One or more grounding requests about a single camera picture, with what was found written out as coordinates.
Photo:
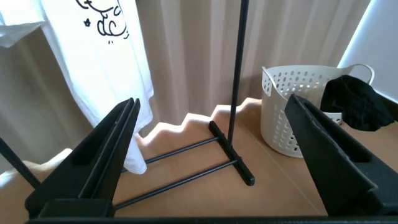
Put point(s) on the white printed t-shirt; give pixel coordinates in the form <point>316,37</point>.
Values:
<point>102,68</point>

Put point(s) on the black clothes rack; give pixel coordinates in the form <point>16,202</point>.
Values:
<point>237,62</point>

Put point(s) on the white laundry basket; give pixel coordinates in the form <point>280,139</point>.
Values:
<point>276,130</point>

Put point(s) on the beige curtain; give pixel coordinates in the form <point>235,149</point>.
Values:
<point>192,62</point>

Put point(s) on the black garment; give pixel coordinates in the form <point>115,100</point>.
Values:
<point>354,102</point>

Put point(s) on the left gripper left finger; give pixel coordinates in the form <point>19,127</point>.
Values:
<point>93,174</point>

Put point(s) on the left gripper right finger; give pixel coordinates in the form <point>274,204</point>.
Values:
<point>348,180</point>

